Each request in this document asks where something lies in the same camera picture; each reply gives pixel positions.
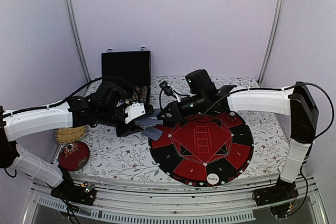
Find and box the blue playing card deck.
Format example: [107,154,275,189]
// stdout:
[134,109,163,127]

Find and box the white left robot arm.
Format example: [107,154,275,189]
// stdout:
[1,81,153,200]

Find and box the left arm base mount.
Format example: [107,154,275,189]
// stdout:
[50,180,97,206]

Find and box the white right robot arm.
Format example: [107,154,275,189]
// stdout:
[157,69,319,201]

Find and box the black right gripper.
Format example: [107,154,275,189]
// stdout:
[158,92,207,122]

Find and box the round red black poker mat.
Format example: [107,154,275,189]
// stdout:
[149,113,254,187]

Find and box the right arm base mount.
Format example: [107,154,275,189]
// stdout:
[252,178,299,219]

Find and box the white blue dealer button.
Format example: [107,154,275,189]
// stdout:
[207,173,219,185]

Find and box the black poker chip case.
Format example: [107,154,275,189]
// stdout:
[101,50,151,102]

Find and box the red floral round cushion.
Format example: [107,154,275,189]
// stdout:
[58,141,90,172]

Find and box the floral white tablecloth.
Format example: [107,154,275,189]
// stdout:
[52,76,297,183]

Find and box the far right chip row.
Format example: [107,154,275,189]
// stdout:
[139,86,149,103]

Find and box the red black small chip stack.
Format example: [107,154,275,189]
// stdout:
[227,112,237,121]

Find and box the aluminium frame post left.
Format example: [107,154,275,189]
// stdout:
[64,0,91,82]

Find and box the face-down card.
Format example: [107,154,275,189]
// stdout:
[141,126,163,141]

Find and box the woven bamboo tray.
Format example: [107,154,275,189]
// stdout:
[55,126,86,144]

